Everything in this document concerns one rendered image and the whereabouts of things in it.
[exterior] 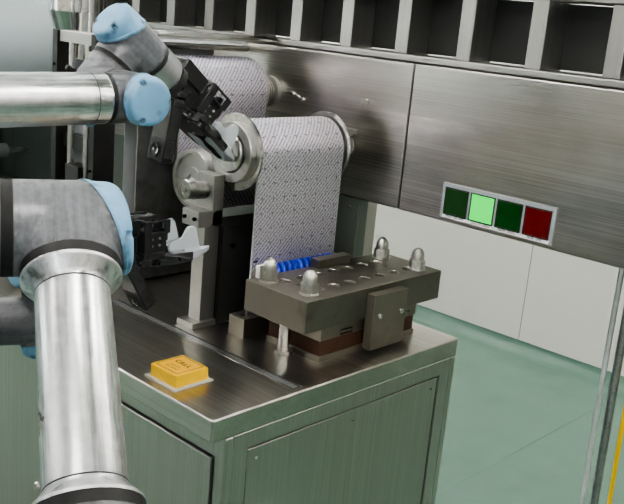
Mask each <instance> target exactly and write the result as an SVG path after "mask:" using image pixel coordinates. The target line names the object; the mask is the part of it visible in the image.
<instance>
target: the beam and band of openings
mask: <svg viewBox="0 0 624 504"><path fill-rule="evenodd" d="M527 1H534V2H527ZM116 3H126V4H128V5H130V6H131V7H132V8H133V9H134V10H135V11H136V12H137V13H138V14H139V15H140V16H141V17H142V18H144V19H145V20H146V22H147V24H148V25H149V27H150V28H151V29H159V30H174V31H190V32H206V33H222V34H238V35H254V36H266V37H267V38H277V39H278V44H277V45H283V46H291V47H299V48H306V49H314V50H322V51H330V52H337V53H345V54H353V55H361V56H368V57H376V58H384V59H392V60H399V61H407V62H415V63H423V64H430V65H438V66H446V67H454V68H461V69H469V70H477V71H485V72H492V73H500V74H508V75H516V76H523V77H531V78H539V79H547V80H554V81H562V82H570V83H578V84H586V85H593V86H601V87H609V88H617V89H624V0H524V1H512V0H108V2H107V7H109V6H111V5H113V4H116ZM572 4H585V5H572ZM587 5H601V6H587ZM602 6H614V7H602ZM161 22H166V23H161ZM196 26H200V27H204V28H200V27H196ZM234 31H242V32H245V33H241V32H234ZM276 36H284V37H290V38H283V37H276ZM322 41H325V42H334V43H340V44H333V43H324V42H322ZM372 47H376V48H384V49H392V50H395V51H391V50H382V49H374V48H372ZM428 54H434V55H443V56H451V57H456V58H449V57H440V56H432V55H428ZM490 61H493V62H501V63H510V64H518V65H525V67H523V66H515V65H507V64H498V63H490ZM560 70H568V71H576V72H585V73H593V74H602V76H598V75H590V74H581V73H573V72H565V71H560Z"/></svg>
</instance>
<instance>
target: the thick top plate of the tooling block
mask: <svg viewBox="0 0 624 504"><path fill-rule="evenodd" d="M372 256H373V254H370V255H365V256H360V257H355V258H350V263H346V264H341V265H336V266H331V267H326V268H321V269H317V268H314V267H311V266H310V267H305V268H300V269H295V270H290V271H285V272H280V273H278V280H279V281H278V283H275V284H267V283H262V282H260V281H259V278H256V277H255V278H250V279H246V288H245V302H244V310H247V311H249V312H251V313H254V314H256V315H259V316H261V317H263V318H266V319H268V320H270V321H273V322H275V323H278V324H280V325H282V326H285V327H287V328H289V329H292V330H294V331H297V332H299V333H301V334H304V335H305V334H309V333H313V332H316V331H320V330H323V329H327V328H331V327H334V326H338V325H342V324H345V323H349V322H352V321H356V320H360V319H363V318H365V315H366V306H367V297H368V293H372V292H376V291H380V290H384V289H388V288H392V287H396V286H400V285H401V286H404V287H407V288H408V295H407V303H406V307H407V306H410V305H414V304H417V303H421V302H425V301H428V300H432V299H436V298H438V292H439V285H440V277H441V270H438V269H435V268H431V267H428V266H425V271H412V270H409V269H408V266H409V260H406V259H403V258H399V257H396V256H393V255H390V254H389V257H390V259H388V260H378V259H375V258H373V257H372ZM307 270H314V271H315V272H316V274H317V277H318V281H317V283H318V284H319V289H318V292H319V295H318V296H316V297H306V296H302V295H300V294H299V291H300V284H301V281H303V275H304V273H305V272H306V271H307Z"/></svg>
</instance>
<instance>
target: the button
mask: <svg viewBox="0 0 624 504"><path fill-rule="evenodd" d="M151 375H152V376H154V377H156V378H157V379H159V380H161V381H163V382H165V383H167V384H168V385H170V386H172V387H174V388H179V387H182V386H186V385H189V384H192V383H196V382H199V381H202V380H206V379H208V367H206V366H204V365H202V364H200V363H198V362H196V361H194V360H192V359H190V358H188V357H186V356H184V355H181V356H177V357H173V358H170V359H166V360H162V361H158V362H154V363H152V364H151Z"/></svg>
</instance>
